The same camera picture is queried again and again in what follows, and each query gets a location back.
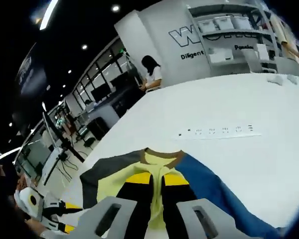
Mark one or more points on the white lidded storage bin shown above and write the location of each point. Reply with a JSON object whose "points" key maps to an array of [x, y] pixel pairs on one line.
{"points": [[206, 26], [224, 23], [243, 22]]}

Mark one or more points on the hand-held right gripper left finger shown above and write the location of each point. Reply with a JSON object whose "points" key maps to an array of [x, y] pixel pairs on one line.
{"points": [[134, 199]]}

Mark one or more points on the dark hanging banner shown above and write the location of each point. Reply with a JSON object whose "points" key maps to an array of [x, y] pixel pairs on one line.
{"points": [[31, 72]]}

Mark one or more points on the white cloth pile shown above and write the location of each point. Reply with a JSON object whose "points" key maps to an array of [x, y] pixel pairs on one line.
{"points": [[276, 79]]}

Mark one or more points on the person's left hand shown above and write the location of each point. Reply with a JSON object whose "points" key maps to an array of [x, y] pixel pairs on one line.
{"points": [[37, 229]]}

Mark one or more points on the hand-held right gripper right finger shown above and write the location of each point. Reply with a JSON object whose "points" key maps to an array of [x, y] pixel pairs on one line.
{"points": [[177, 194]]}

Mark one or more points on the yellow-green garment with coloured sleeves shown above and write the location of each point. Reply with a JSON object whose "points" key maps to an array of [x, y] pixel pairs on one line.
{"points": [[139, 169]]}

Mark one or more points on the white open storage box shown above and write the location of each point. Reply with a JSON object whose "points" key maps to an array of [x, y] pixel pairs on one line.
{"points": [[219, 56]]}

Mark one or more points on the white power strip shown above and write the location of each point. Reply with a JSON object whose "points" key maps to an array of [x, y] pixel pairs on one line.
{"points": [[214, 135]]}

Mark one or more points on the grey metal storage shelf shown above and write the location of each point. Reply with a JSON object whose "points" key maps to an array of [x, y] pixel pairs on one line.
{"points": [[239, 32]]}

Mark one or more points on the black desk monitor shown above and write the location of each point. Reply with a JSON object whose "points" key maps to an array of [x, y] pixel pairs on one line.
{"points": [[119, 79], [101, 92]]}

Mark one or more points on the white strip ceiling light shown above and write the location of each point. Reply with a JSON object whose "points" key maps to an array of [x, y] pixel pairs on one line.
{"points": [[48, 15]]}

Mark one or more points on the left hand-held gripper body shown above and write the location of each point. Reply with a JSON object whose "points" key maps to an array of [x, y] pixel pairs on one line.
{"points": [[27, 201]]}

